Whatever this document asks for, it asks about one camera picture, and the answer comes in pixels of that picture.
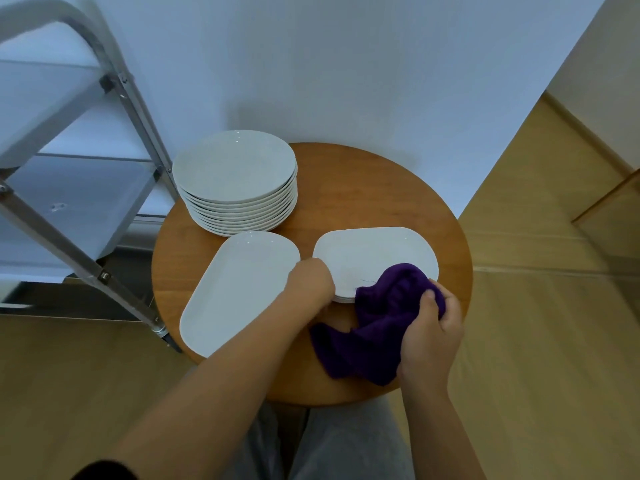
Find person's right hand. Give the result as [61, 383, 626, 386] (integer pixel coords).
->
[397, 279, 465, 390]

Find person's left hand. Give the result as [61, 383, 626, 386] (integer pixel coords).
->
[285, 258, 336, 311]

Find purple cleaning cloth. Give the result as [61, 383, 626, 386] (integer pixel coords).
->
[309, 263, 447, 387]

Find person's right forearm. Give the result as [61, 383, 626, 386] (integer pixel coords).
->
[397, 371, 487, 480]

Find person's left forearm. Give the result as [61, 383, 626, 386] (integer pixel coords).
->
[111, 289, 332, 480]

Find stack of round white plates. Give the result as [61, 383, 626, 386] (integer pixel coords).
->
[171, 130, 299, 238]

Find grey trousers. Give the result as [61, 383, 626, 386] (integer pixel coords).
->
[220, 395, 417, 480]

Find wooden door panel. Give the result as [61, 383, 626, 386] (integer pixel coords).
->
[571, 169, 640, 318]

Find grey metal shelf rack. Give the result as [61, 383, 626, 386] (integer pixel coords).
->
[0, 0, 184, 354]

